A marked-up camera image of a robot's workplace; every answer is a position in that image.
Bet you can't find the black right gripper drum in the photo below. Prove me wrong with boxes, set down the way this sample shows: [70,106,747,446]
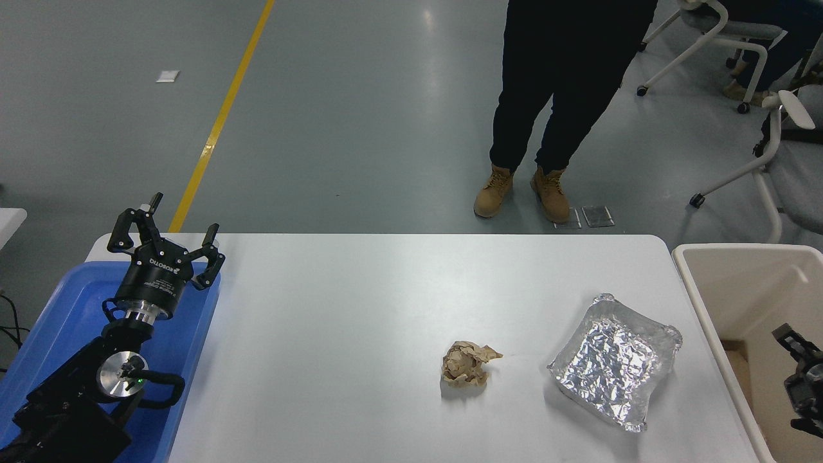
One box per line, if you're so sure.
[783,361,823,419]

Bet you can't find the white wheeled chair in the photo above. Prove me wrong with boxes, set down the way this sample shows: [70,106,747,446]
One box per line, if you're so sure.
[637,0,788,114]
[690,90,823,244]

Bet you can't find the small white table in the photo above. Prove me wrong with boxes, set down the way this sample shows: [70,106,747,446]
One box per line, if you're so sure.
[0,208,28,250]

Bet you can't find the yellow floor tape line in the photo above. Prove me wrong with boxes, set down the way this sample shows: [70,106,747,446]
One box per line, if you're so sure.
[168,0,276,233]

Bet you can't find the silver foil plate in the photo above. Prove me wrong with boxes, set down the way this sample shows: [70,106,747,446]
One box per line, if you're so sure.
[547,293,683,433]

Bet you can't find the standing person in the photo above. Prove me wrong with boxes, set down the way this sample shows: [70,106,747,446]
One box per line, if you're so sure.
[474,0,658,224]

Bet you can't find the seated person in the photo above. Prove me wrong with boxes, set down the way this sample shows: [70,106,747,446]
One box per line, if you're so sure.
[723,0,823,107]

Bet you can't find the blue plastic tray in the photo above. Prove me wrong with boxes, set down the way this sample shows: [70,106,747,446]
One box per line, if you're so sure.
[0,260,221,463]

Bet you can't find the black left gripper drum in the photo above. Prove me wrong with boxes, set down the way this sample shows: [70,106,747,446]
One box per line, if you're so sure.
[116,239,194,318]

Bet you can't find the crumpled tan paper ball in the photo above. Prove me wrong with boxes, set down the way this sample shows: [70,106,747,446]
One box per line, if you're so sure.
[440,341,503,389]

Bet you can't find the black floor cables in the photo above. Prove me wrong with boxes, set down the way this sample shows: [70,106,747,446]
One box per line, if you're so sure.
[0,293,30,374]

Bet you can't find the large pale plastic bin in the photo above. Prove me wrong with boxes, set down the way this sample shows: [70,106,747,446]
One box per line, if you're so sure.
[672,243,823,463]

